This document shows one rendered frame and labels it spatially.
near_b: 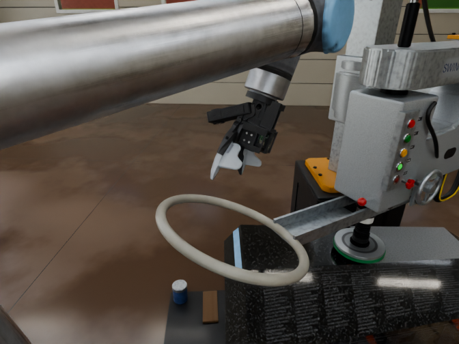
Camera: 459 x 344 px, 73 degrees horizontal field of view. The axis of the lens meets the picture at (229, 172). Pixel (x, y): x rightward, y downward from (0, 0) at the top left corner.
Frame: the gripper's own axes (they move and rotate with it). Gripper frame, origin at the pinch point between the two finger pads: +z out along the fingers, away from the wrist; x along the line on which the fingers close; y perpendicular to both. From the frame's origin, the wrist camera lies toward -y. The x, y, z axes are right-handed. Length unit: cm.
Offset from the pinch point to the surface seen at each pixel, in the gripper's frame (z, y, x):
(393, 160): -16, 33, 54
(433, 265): 21, 67, 95
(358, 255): 26, 38, 75
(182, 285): 111, -48, 105
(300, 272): 19.5, 23.0, 16.8
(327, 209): 12, 19, 65
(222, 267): 19.9, 8.0, -1.2
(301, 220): 18, 13, 54
